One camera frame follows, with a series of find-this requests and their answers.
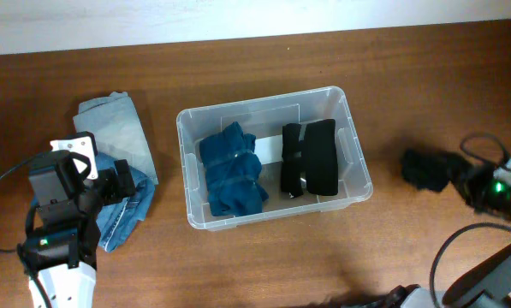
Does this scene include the dark blue garment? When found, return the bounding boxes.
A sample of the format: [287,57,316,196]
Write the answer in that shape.
[199,121,269,216]

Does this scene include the black garment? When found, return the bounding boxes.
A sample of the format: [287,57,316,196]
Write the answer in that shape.
[280,119,338,198]
[400,149,473,193]

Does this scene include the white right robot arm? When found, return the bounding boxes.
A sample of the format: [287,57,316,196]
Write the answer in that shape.
[401,149,511,307]

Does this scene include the blue denim jeans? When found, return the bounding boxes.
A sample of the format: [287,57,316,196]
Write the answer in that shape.
[31,149,156,253]

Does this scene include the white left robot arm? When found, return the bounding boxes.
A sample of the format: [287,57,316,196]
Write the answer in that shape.
[16,150,135,307]

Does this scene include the clear plastic storage container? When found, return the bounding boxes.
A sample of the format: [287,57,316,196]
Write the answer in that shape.
[176,86,373,231]

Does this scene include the light grey folded jeans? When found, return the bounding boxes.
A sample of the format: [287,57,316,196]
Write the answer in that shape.
[73,92,159,185]

